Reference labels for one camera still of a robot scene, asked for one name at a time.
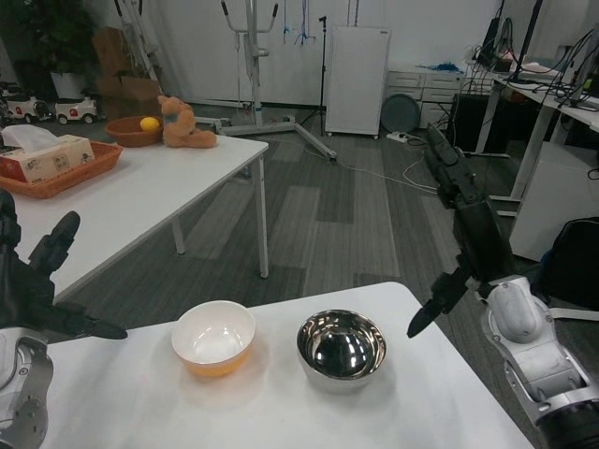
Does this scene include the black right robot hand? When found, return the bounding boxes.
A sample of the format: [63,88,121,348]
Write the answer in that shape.
[405,123,515,340]

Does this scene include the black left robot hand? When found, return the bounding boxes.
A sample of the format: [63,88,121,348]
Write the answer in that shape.
[0,189,129,341]

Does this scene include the shiny metal bowl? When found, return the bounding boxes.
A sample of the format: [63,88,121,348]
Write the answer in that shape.
[296,308,389,395]

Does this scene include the orange bowl white inside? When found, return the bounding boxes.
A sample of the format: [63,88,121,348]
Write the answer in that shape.
[170,300,257,379]

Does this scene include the black computer tower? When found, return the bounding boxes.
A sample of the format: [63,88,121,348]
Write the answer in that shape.
[449,92,495,153]

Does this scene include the black backpack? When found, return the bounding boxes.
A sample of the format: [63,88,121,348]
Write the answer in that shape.
[533,216,599,314]

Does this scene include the orange wicker tray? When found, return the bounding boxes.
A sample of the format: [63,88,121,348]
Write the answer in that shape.
[0,139,125,200]

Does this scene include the white office desk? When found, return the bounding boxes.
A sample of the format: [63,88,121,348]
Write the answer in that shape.
[467,65,599,219]

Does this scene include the grey round tray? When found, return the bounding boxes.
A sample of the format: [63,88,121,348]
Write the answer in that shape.
[381,92,421,133]

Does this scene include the tissue box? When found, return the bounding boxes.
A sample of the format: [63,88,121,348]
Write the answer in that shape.
[0,123,96,184]

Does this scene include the white side table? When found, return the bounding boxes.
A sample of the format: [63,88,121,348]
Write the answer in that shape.
[0,132,270,305]

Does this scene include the white drawer unit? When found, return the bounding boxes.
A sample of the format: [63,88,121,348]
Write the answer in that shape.
[386,68,469,131]

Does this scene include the white cabinet on wheels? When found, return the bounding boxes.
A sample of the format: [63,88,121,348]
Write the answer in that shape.
[323,25,391,139]

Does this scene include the white toy car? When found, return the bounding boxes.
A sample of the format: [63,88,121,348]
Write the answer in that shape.
[2,94,52,124]
[54,95,105,125]

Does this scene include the brown round wicker basket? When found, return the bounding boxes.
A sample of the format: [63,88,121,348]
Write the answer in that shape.
[105,115,165,149]

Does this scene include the black microphone stand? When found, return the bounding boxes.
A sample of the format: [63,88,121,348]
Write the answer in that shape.
[294,15,330,138]

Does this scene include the orange plush toy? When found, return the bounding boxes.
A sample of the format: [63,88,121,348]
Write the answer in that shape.
[156,94,219,150]

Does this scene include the brown cardboard boxes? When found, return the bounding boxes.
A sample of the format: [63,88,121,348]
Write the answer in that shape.
[91,26,163,121]

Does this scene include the green potted plant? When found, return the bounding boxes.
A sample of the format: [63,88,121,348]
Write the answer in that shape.
[8,0,102,100]

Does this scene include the white floor cable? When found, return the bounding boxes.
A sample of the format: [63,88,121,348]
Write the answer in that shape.
[327,139,444,193]

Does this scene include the blue hanging ropes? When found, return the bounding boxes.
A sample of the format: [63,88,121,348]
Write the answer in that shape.
[280,0,317,47]

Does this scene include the white patient lift frame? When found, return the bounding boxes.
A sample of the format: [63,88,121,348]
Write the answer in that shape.
[194,0,338,163]

